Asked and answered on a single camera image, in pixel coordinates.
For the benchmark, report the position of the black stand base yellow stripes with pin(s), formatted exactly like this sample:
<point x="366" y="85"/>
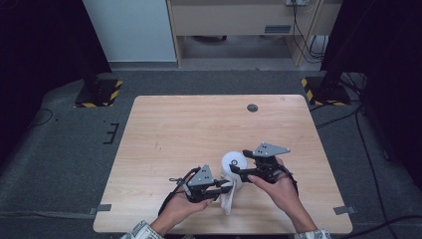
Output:
<point x="326" y="93"/>
<point x="99" y="94"/>

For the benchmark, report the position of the light wooden desk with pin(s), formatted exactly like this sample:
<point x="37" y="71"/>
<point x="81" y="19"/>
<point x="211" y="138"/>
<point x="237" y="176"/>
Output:
<point x="232" y="20"/>

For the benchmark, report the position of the white power strip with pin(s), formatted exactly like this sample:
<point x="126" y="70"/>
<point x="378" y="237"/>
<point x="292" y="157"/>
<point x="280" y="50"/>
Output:
<point x="297" y="2"/>

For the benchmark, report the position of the person's left hand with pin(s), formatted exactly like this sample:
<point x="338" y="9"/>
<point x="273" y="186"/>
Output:
<point x="185" y="209"/>

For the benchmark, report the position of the grey cloth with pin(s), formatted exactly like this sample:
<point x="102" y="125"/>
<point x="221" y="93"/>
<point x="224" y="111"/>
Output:
<point x="228" y="202"/>

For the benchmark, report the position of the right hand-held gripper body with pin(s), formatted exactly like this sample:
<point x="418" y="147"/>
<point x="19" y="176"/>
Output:
<point x="267" y="166"/>

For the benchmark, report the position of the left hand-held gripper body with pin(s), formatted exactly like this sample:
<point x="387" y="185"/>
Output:
<point x="199" y="184"/>

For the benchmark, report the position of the white cabinet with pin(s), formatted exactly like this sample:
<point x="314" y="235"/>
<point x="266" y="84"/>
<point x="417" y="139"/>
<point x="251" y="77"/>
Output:
<point x="132" y="30"/>

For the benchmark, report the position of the grey tape strip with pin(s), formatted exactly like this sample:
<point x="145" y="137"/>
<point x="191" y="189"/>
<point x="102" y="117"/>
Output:
<point x="100" y="208"/>
<point x="344" y="210"/>

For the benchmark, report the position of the dark curtain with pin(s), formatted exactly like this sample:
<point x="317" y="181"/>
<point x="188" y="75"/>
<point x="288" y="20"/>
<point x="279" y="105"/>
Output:
<point x="40" y="49"/>
<point x="381" y="49"/>

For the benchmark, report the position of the white cylindrical container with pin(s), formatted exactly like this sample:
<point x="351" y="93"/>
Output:
<point x="234" y="159"/>

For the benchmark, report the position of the person's right hand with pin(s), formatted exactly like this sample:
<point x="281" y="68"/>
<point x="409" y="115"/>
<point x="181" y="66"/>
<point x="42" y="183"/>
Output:
<point x="282" y="195"/>

